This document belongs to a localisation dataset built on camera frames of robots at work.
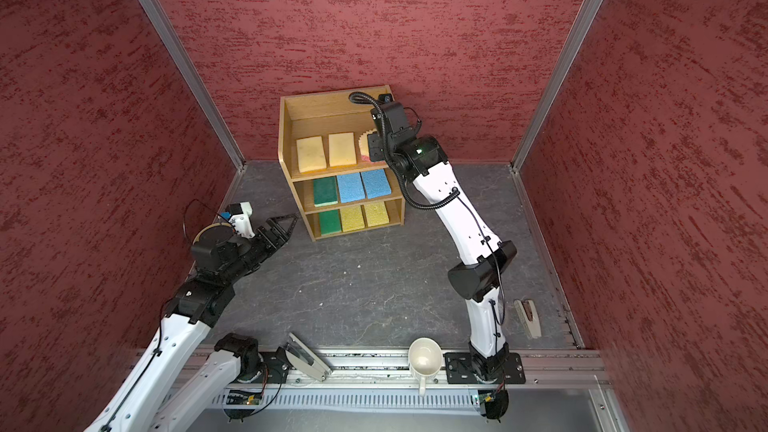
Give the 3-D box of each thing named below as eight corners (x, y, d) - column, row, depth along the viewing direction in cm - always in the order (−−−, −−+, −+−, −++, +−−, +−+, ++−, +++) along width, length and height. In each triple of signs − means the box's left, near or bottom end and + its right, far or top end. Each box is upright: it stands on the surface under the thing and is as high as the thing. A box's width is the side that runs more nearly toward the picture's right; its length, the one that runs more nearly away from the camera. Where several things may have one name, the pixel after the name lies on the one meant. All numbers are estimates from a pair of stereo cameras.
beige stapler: (523, 337, 81) (527, 334, 79) (514, 303, 87) (518, 300, 85) (539, 337, 81) (543, 334, 79) (529, 303, 87) (533, 300, 85)
